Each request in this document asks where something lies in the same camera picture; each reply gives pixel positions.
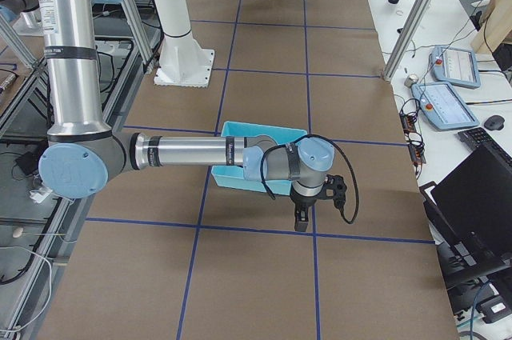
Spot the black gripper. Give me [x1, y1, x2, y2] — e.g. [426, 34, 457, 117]
[290, 186, 322, 231]

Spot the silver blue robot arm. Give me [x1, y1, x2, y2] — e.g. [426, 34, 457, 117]
[38, 0, 346, 232]

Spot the light blue plastic bin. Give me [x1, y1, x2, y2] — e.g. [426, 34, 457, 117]
[211, 121, 306, 193]

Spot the brown paper table cover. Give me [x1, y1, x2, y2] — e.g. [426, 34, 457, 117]
[38, 0, 458, 339]

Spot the black laptop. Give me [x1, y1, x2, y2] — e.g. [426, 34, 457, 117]
[420, 144, 511, 289]

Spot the small metal cylinder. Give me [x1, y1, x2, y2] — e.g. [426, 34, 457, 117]
[404, 74, 419, 88]

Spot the near teach pendant tablet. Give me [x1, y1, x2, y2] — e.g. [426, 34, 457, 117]
[410, 82, 479, 130]

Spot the teach pendant tablet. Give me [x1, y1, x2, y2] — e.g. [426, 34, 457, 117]
[430, 45, 481, 89]
[410, 82, 479, 130]

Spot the black keyboard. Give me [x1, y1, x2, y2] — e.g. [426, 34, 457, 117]
[458, 127, 497, 151]

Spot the far teach pendant tablet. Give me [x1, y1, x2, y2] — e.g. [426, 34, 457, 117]
[430, 45, 481, 89]

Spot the black computer mouse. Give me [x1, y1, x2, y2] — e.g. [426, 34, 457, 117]
[483, 115, 505, 130]

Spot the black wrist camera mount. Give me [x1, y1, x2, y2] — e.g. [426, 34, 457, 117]
[322, 174, 347, 212]

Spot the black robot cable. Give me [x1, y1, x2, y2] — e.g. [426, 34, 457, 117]
[258, 134, 360, 225]

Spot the white pedestal column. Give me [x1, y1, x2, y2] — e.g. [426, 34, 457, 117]
[154, 0, 215, 87]

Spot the aluminium frame post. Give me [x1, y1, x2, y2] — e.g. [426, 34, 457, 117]
[382, 0, 431, 82]

